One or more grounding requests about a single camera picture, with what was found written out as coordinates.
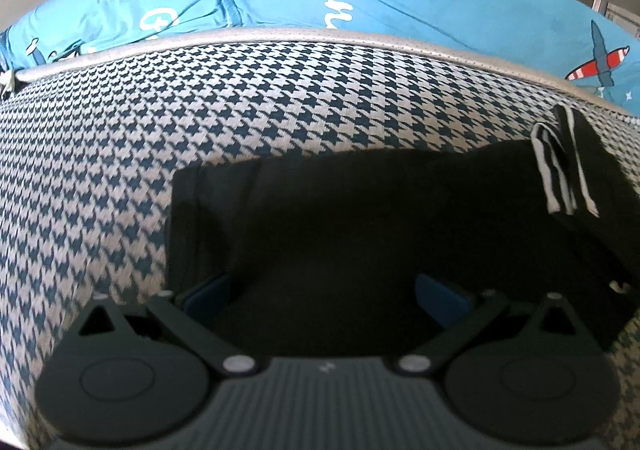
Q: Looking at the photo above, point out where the black garment with striped cuffs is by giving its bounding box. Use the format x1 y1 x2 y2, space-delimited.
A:
166 105 639 357

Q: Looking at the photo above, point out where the houndstooth sofa cushion cover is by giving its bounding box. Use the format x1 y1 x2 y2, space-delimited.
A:
1 28 639 449

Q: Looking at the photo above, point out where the blue cartoon print quilt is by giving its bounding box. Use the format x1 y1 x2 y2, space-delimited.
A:
1 0 639 112

